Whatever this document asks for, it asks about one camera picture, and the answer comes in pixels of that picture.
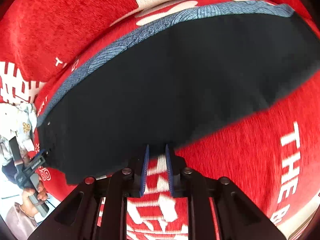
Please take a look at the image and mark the white floral patterned cloth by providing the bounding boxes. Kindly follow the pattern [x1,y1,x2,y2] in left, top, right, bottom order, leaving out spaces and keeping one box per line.
[1,102,37,166]

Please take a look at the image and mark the person's left forearm pink sleeve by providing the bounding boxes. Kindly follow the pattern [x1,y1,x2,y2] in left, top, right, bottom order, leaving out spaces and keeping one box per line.
[5,203,38,240]

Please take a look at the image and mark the black pants with blue waistband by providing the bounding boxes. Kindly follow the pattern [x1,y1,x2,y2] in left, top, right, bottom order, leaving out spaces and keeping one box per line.
[38,1,319,184]

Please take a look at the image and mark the red blanket with white lettering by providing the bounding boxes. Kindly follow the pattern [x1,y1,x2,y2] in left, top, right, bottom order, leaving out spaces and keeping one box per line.
[1,0,319,239]

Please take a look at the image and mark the person's left hand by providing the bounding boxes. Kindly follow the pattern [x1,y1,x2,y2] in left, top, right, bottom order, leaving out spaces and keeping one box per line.
[19,177,49,218]

